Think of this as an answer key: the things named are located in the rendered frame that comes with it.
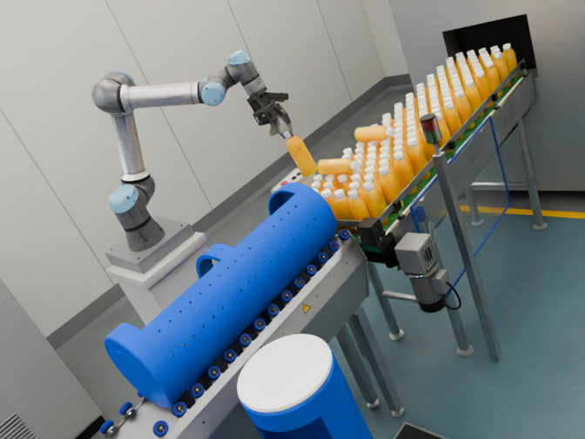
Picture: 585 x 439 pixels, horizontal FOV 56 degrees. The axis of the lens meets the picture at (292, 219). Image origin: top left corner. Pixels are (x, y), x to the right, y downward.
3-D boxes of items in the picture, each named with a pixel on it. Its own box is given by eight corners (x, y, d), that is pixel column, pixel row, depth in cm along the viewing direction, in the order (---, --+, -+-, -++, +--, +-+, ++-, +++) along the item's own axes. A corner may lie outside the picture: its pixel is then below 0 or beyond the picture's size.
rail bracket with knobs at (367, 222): (359, 248, 215) (351, 226, 210) (369, 237, 219) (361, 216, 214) (380, 250, 208) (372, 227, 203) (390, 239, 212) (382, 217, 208)
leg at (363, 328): (390, 415, 255) (346, 314, 228) (396, 406, 258) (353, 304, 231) (400, 419, 251) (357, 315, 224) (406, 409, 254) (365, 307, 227)
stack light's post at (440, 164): (491, 361, 260) (431, 156, 213) (494, 354, 262) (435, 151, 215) (499, 362, 257) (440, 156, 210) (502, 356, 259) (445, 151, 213)
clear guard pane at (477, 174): (441, 300, 239) (411, 207, 218) (509, 203, 283) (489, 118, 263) (442, 300, 238) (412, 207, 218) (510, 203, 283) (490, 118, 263)
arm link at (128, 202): (117, 232, 212) (100, 203, 206) (128, 215, 224) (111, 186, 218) (145, 224, 210) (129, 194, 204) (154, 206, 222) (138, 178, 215)
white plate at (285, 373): (238, 353, 164) (238, 355, 164) (235, 424, 139) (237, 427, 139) (324, 321, 161) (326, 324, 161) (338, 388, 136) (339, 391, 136)
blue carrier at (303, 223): (137, 396, 180) (89, 331, 169) (296, 241, 230) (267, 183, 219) (184, 419, 159) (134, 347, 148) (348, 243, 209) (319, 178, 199)
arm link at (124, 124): (121, 212, 222) (89, 79, 195) (131, 195, 235) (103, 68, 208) (150, 212, 221) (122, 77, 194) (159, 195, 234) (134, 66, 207)
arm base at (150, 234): (123, 251, 221) (110, 231, 216) (147, 229, 230) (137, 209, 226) (146, 253, 211) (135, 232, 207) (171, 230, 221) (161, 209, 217)
